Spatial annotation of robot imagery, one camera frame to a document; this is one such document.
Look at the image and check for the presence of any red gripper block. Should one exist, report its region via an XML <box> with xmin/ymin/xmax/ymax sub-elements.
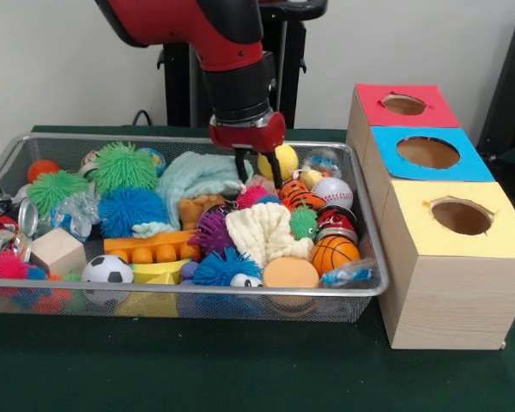
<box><xmin>209</xmin><ymin>111</ymin><xmax>288</xmax><ymax>190</ymax></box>

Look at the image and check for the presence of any mint green cloth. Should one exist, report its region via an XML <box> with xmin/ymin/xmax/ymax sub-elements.
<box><xmin>130</xmin><ymin>150</ymin><xmax>255</xmax><ymax>240</ymax></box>

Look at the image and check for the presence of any wooden box with three holes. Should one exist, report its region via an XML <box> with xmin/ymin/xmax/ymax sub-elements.
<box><xmin>345</xmin><ymin>82</ymin><xmax>515</xmax><ymax>351</ymax></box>

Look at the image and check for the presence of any plain yellow ball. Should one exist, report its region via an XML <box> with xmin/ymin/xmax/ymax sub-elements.
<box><xmin>257</xmin><ymin>143</ymin><xmax>300</xmax><ymax>180</ymax></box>

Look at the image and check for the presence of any cream waffle cloth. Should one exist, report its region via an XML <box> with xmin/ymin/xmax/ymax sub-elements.
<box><xmin>225</xmin><ymin>202</ymin><xmax>315</xmax><ymax>267</ymax></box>

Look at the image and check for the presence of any toy baseball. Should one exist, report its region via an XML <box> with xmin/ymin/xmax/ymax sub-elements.
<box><xmin>312</xmin><ymin>176</ymin><xmax>354</xmax><ymax>211</ymax></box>

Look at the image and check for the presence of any orange foam disc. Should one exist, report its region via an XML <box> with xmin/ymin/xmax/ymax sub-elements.
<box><xmin>263</xmin><ymin>256</ymin><xmax>321</xmax><ymax>288</ymax></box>

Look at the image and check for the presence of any toy basketball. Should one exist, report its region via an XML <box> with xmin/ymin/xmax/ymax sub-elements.
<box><xmin>311</xmin><ymin>234</ymin><xmax>361</xmax><ymax>278</ymax></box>

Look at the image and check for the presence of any orange toy vehicle with wheels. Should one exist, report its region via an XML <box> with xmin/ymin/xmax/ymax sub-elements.
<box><xmin>102</xmin><ymin>229</ymin><xmax>201</xmax><ymax>264</ymax></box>

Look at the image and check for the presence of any blue spiky ball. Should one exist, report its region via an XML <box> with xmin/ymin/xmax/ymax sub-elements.
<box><xmin>97</xmin><ymin>187</ymin><xmax>171</xmax><ymax>239</ymax></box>

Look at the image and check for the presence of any toy soccer ball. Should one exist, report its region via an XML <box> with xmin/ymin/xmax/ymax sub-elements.
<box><xmin>81</xmin><ymin>255</ymin><xmax>135</xmax><ymax>284</ymax></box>

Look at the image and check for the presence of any dark green table cloth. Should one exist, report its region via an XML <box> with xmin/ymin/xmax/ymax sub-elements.
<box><xmin>0</xmin><ymin>124</ymin><xmax>515</xmax><ymax>412</ymax></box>

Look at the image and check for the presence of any small orange ball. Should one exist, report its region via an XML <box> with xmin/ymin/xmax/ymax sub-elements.
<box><xmin>27</xmin><ymin>160</ymin><xmax>61</xmax><ymax>182</ymax></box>

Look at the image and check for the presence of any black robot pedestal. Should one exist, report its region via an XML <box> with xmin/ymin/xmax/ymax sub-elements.
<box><xmin>156</xmin><ymin>0</ymin><xmax>330</xmax><ymax>129</ymax></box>

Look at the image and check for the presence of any wire mesh bin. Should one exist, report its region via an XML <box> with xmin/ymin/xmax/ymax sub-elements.
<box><xmin>0</xmin><ymin>132</ymin><xmax>390</xmax><ymax>324</ymax></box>

